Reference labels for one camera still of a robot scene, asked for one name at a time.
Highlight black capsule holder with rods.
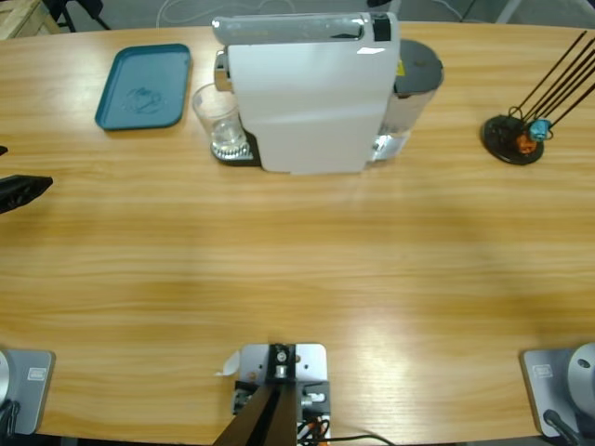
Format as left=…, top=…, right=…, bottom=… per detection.
left=481, top=30, right=595, bottom=164

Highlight light grey frame leg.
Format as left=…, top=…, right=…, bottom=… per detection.
left=493, top=0, right=522, bottom=24

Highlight blue coffee capsule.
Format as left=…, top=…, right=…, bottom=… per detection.
left=529, top=118, right=552, bottom=142

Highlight grey translucent machine lever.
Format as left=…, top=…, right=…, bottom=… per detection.
left=211, top=12, right=374, bottom=46

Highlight clear drinking glass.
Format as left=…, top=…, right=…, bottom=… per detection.
left=192, top=83, right=247, bottom=157

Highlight dark mount post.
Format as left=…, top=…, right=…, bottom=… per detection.
left=212, top=343, right=298, bottom=446

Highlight white mount block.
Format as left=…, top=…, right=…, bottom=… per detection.
left=231, top=342, right=334, bottom=440

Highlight black base cable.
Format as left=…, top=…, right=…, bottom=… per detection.
left=542, top=408, right=582, bottom=446
left=0, top=399, right=22, bottom=438

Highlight white paper tag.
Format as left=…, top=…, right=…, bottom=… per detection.
left=213, top=350, right=242, bottom=377

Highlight black cable by mount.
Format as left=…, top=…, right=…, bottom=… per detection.
left=324, top=434, right=396, bottom=446

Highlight teal plastic tray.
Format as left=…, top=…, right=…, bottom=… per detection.
left=94, top=43, right=193, bottom=132

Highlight metal drip tray grille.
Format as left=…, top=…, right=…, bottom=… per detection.
left=209, top=138, right=259, bottom=164

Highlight white capsule coffee machine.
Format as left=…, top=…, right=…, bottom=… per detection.
left=213, top=11, right=402, bottom=177

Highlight orange cable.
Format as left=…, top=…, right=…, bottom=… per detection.
left=297, top=415, right=332, bottom=440

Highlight wooden crate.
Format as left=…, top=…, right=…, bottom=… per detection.
left=0, top=0, right=61, bottom=42

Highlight grey base plate with disc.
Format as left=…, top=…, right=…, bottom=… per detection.
left=0, top=348, right=57, bottom=437
left=519, top=342, right=595, bottom=438

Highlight black stand legs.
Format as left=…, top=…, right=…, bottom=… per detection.
left=44, top=0, right=112, bottom=33

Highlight clear water tank dark lid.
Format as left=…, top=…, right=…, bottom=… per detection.
left=370, top=39, right=445, bottom=164

